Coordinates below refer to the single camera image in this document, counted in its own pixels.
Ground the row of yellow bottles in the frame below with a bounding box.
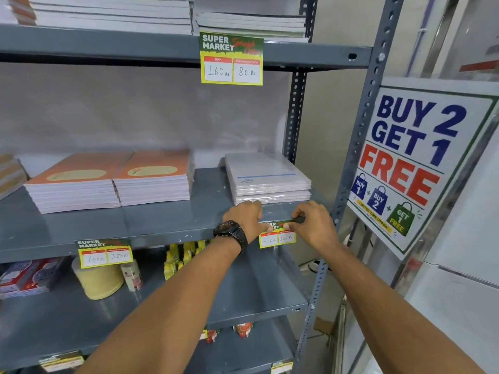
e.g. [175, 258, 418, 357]
[163, 241, 207, 281]

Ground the person's right hand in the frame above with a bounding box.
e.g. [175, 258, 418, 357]
[283, 201, 340, 252]

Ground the beige tape roll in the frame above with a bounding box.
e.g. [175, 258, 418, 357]
[72, 256, 126, 300]

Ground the cardboard piece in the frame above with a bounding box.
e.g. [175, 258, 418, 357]
[313, 317, 335, 336]

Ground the person's right forearm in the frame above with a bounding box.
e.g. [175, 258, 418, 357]
[312, 239, 486, 374]

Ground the tall stack of white notebooks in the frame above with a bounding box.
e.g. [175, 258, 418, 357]
[0, 0, 194, 36]

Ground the white promotional poster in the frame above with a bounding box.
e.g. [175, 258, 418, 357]
[346, 86, 499, 262]

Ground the stack of red white packets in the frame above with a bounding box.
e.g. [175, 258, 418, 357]
[0, 257, 65, 300]

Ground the stack of orange notebooks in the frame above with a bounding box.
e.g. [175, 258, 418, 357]
[113, 149, 195, 207]
[24, 151, 135, 215]

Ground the person's left hand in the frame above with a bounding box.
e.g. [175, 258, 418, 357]
[222, 200, 274, 241]

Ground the small white bottle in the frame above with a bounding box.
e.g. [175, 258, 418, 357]
[120, 260, 143, 293]

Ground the black wristwatch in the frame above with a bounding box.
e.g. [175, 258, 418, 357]
[213, 220, 249, 256]

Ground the stack of brown notebooks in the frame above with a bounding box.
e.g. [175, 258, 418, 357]
[0, 153, 28, 201]

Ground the low stack of white notebooks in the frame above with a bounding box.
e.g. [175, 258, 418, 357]
[193, 11, 309, 43]

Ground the grey metal shelving rack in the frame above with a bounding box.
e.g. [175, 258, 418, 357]
[0, 0, 406, 374]

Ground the person's left forearm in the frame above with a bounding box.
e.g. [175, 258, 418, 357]
[76, 233, 243, 374]

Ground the stack of wrapped white notebooks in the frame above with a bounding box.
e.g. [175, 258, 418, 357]
[225, 152, 313, 206]

